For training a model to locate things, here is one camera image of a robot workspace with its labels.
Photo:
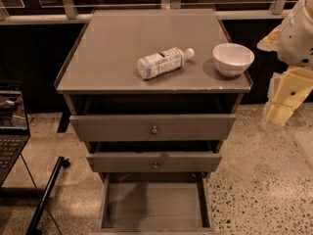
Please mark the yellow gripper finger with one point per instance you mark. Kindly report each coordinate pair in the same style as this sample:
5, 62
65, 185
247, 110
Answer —
277, 114
270, 42

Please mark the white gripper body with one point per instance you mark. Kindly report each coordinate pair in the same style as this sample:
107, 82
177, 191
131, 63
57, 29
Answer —
297, 38

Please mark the blue plastic bottle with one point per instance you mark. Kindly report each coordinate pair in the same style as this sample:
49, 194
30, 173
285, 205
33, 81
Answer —
163, 62

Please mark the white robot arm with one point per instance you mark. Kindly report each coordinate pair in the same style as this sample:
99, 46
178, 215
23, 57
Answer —
292, 40

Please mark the grey drawer cabinet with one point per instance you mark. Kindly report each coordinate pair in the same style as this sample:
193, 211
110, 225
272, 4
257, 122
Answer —
101, 76

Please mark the grey middle drawer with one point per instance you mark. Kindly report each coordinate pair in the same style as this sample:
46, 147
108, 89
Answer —
154, 162

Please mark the grey drawer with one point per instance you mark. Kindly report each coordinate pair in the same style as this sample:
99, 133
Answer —
117, 128
154, 162
169, 203

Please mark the grey bottom drawer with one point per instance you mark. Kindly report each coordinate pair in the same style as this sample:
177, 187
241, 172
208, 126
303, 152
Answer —
169, 203

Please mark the grey top drawer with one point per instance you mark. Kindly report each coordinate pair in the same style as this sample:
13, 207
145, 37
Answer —
117, 128

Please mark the white bowl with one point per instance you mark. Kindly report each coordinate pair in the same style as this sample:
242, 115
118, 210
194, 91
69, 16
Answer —
232, 59

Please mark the black laptop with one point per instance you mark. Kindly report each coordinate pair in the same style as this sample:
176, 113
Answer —
14, 128

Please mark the black stand leg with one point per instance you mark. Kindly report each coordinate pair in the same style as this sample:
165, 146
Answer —
44, 197

